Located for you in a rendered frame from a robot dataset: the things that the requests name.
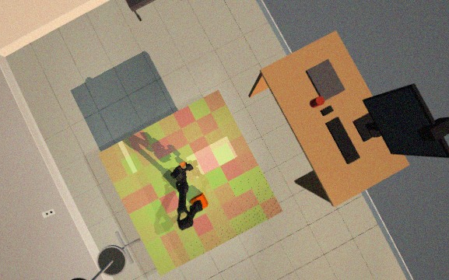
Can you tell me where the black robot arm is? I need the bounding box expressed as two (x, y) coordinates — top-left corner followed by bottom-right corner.
(173, 166), (202, 230)

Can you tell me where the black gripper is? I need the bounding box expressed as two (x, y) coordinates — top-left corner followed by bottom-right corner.
(170, 163), (193, 179)

